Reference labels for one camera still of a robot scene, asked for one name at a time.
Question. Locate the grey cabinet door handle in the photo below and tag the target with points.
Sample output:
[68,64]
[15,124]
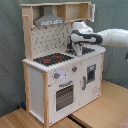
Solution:
[84,83]

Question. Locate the grey toy range hood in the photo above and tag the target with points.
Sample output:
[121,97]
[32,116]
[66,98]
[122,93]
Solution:
[48,18]

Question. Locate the left red stove knob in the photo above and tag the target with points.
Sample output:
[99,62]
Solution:
[56,75]

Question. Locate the right red stove knob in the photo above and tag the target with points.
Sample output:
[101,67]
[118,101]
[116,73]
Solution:
[74,69]

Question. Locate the grey toy ice dispenser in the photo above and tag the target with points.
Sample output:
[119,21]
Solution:
[91,73]

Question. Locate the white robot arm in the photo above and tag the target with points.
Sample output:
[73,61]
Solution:
[84,34]

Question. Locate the white toy microwave door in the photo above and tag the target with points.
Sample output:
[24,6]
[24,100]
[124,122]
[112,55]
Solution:
[92,12]

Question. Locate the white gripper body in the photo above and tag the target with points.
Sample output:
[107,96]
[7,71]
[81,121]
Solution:
[77,48]

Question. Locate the black toy faucet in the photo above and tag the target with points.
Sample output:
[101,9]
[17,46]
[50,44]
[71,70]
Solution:
[69,46]

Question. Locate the black toy stovetop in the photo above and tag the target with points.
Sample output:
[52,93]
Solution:
[52,59]

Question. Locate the grey toy sink basin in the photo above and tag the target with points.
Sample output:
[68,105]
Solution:
[85,50]

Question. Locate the red stove knob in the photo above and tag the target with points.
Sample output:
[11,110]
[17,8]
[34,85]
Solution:
[74,69]
[56,75]

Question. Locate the toy oven door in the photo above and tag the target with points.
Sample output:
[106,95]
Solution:
[64,96]

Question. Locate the white wooden toy kitchen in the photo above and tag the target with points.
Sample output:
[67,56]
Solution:
[40,84]

